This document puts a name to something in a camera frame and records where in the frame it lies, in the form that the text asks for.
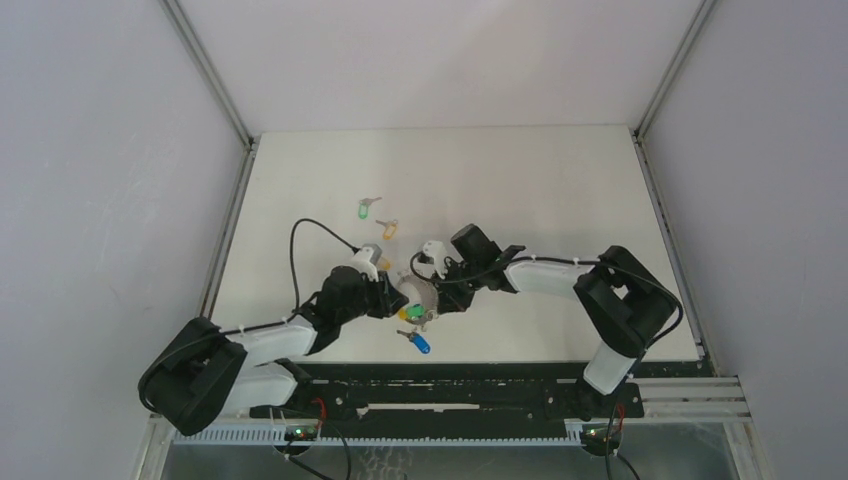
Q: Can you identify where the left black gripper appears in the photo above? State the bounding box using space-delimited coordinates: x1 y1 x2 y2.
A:
336 268 408 325

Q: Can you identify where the blue tag key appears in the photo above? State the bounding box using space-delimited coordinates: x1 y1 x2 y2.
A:
396 330 431 355

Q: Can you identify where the left circuit board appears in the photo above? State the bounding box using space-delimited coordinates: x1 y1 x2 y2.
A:
283 426 320 445

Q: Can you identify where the circuit board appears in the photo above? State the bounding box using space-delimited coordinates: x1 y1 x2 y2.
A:
283 426 320 445
580 427 623 448

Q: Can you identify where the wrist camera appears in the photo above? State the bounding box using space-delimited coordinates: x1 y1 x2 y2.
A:
417 240 448 280
349 243 383 282

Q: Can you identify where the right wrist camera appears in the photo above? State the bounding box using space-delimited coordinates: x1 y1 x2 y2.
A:
417 240 448 280

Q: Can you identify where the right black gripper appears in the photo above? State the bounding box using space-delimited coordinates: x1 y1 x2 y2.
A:
431 258 485 314

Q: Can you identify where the camera cable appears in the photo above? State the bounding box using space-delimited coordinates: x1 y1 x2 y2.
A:
409 250 684 346
289 218 362 313

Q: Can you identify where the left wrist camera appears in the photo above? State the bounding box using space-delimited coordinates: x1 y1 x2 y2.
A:
349 243 383 282

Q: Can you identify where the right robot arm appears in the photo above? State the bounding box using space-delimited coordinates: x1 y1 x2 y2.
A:
410 224 684 416

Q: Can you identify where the green tag key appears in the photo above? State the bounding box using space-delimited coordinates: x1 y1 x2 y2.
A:
357 197 381 220

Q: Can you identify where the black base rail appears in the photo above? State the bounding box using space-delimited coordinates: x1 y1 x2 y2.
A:
250 362 645 438

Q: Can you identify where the right camera cable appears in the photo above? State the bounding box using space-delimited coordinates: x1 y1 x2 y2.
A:
409 250 684 346

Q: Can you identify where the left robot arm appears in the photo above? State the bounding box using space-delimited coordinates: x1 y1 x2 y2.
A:
137 266 410 435

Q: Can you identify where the left camera cable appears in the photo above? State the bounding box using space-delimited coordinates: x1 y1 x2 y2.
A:
289 218 362 313

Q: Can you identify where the white cable duct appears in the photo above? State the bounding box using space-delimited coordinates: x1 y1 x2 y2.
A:
173 423 585 447

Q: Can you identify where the orange tag key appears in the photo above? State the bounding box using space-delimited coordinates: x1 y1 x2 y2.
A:
376 219 398 240

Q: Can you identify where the right circuit board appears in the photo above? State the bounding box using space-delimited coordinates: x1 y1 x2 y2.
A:
580 427 623 448

